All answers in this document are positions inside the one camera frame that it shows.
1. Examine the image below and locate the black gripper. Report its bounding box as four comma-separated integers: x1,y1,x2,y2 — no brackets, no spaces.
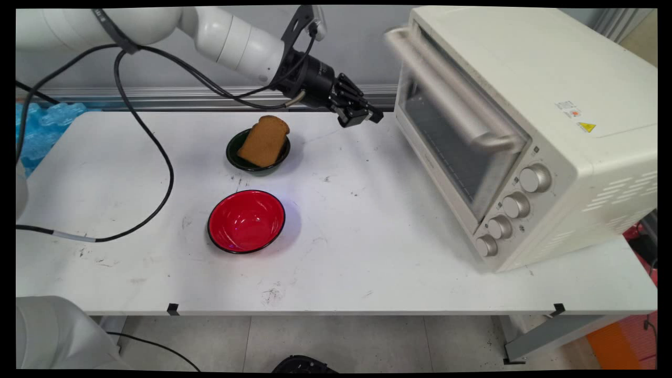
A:
272,48,384,129

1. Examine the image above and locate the cream glass oven door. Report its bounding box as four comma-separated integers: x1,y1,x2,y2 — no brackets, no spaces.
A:
384,24,532,233

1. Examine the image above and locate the grey white robot base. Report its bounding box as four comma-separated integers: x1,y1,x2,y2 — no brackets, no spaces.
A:
16,296,128,369

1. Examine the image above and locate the brown toast slice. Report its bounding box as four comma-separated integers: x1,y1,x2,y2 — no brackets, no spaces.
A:
237,115,290,168

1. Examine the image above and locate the dark green bowl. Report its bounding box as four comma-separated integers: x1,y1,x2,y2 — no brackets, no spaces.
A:
226,128,291,173

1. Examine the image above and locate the red bowl with black rim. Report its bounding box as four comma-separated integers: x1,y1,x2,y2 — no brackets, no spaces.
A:
207,190,286,255

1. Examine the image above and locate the small silver oven knob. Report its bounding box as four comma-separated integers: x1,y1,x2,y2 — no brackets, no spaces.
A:
487,215,512,240
475,234,498,258

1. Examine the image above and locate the medium silver oven knob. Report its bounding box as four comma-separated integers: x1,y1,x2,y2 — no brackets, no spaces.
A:
501,192,531,219

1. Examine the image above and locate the large silver oven knob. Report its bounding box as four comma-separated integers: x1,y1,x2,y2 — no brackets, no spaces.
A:
519,164,552,194

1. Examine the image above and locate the white product label sticker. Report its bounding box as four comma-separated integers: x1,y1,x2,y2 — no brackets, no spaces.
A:
555,100,583,120

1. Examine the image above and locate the cream toaster oven body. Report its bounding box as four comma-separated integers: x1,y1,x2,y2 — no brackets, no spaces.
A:
394,6,658,274

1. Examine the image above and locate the black round floor object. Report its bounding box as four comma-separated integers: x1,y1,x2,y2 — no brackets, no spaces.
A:
271,355,340,373

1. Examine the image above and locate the grey metal table leg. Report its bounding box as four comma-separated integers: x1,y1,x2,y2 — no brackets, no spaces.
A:
503,314,626,365

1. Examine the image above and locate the blue bubble wrap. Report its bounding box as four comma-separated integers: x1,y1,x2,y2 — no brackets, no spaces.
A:
16,101,88,176

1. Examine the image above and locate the red object beside table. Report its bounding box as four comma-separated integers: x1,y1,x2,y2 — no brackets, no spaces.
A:
622,220,658,287

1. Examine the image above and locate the orange floor panel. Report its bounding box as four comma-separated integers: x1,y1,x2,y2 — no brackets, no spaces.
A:
585,321,639,370

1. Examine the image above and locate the thin black camera cable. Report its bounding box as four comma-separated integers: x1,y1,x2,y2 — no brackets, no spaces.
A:
269,31,319,91

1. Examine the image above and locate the thick black cable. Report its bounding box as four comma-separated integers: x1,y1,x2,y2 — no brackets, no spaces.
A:
16,45,306,244

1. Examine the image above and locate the aluminium rail profile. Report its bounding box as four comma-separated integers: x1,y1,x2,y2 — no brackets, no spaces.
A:
16,84,398,112

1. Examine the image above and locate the black cable strap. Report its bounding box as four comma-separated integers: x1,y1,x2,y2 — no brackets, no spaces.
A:
91,8,142,55

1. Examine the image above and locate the black floor cable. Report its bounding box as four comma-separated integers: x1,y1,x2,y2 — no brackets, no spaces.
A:
105,332,202,372

